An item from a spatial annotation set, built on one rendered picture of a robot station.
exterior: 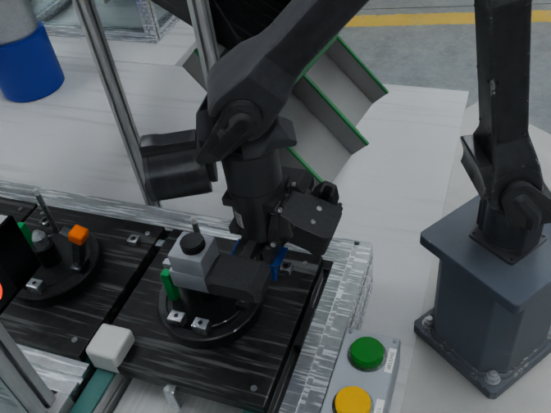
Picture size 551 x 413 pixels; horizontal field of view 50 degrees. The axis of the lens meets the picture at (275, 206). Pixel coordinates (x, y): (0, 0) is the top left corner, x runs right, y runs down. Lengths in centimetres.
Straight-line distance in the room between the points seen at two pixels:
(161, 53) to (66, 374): 103
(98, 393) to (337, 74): 64
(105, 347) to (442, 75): 254
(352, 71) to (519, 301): 54
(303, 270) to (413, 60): 248
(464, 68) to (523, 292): 251
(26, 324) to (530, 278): 64
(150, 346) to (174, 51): 102
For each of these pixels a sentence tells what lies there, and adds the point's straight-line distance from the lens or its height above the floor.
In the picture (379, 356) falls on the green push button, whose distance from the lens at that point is 73.
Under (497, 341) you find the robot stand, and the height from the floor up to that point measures 95.
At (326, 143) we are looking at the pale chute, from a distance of 94.
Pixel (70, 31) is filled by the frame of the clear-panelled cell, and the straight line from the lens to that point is 186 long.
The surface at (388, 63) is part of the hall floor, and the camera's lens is 319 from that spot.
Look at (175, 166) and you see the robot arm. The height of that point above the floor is 126.
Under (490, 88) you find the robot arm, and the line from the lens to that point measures 58.
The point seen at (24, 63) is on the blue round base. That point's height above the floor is 96.
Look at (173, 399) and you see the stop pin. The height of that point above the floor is 95.
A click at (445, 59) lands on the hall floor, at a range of 322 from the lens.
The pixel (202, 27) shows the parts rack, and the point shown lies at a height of 127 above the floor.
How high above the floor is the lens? 159
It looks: 43 degrees down
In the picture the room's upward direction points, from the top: 9 degrees counter-clockwise
